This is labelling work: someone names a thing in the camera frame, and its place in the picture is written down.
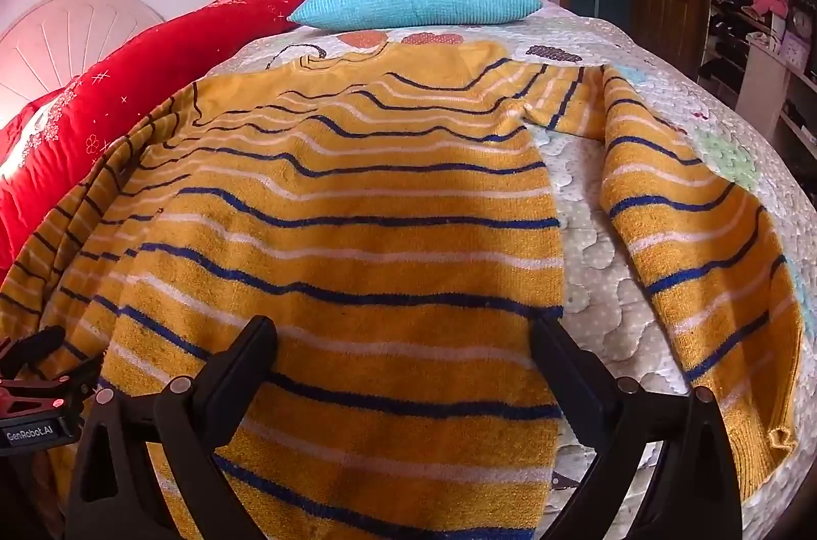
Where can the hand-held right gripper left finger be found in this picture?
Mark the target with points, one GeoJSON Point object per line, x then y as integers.
{"type": "Point", "coordinates": [247, 350]}

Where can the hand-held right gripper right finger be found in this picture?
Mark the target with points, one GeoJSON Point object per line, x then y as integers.
{"type": "Point", "coordinates": [561, 352]}

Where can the yellow striped sweater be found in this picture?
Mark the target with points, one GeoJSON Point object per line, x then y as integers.
{"type": "Point", "coordinates": [357, 234]}

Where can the white printed quilt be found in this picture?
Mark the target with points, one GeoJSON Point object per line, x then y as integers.
{"type": "Point", "coordinates": [590, 259]}

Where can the red blanket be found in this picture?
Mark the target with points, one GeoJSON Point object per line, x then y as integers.
{"type": "Point", "coordinates": [96, 112]}

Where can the white shoe rack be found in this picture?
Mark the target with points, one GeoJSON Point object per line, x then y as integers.
{"type": "Point", "coordinates": [759, 61]}

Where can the pink round headboard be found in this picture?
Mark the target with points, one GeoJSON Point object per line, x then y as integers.
{"type": "Point", "coordinates": [64, 29]}

